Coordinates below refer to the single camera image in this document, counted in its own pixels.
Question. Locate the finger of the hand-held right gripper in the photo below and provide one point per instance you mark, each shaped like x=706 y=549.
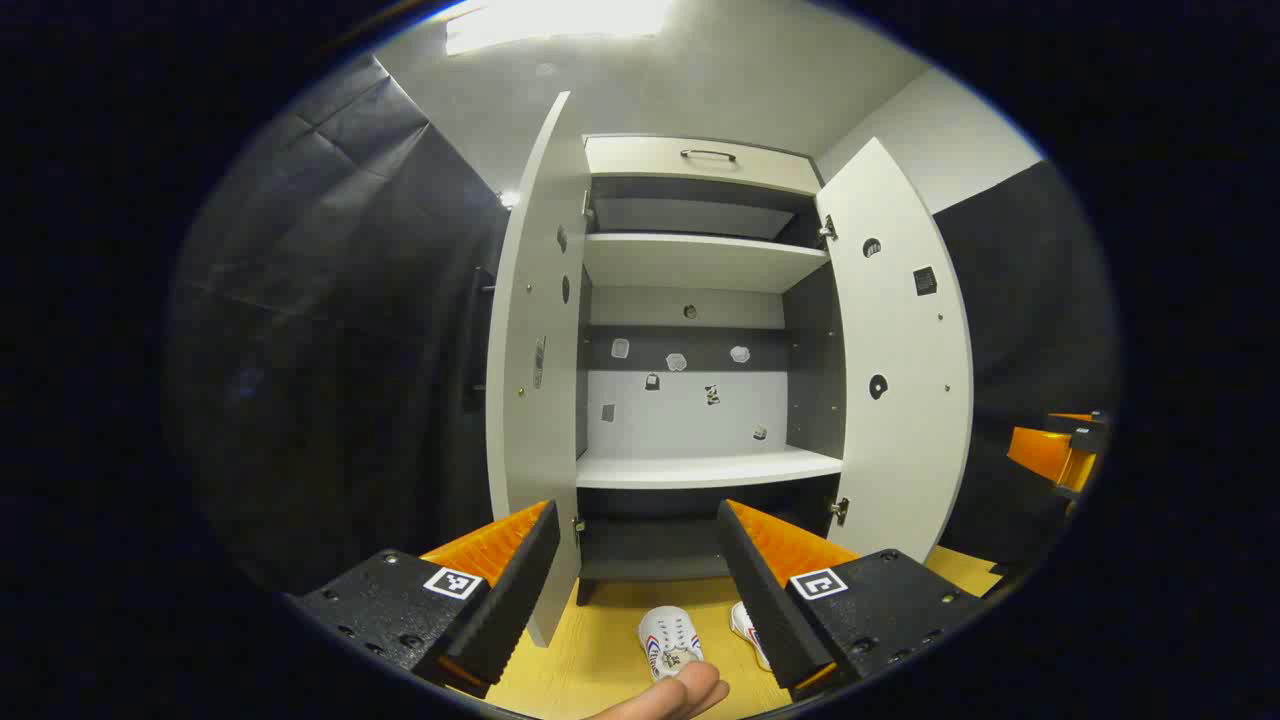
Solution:
x=1045 y=455

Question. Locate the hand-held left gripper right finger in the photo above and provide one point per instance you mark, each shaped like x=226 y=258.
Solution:
x=765 y=600

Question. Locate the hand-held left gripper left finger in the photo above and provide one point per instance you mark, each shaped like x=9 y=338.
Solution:
x=515 y=590

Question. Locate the white shoe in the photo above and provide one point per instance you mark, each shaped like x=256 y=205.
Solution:
x=748 y=630
x=668 y=635

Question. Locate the white cabinet door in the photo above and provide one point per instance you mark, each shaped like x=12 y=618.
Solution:
x=900 y=450
x=530 y=300

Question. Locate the white shoe cabinet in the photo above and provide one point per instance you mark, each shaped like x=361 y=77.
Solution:
x=700 y=470

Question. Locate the white cabinet drawer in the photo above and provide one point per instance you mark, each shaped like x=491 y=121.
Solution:
x=650 y=160

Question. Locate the black backdrop cloth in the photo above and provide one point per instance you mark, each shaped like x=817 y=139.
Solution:
x=330 y=350
x=1020 y=300

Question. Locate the ceiling light panel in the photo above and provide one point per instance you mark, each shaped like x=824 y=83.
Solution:
x=560 y=20

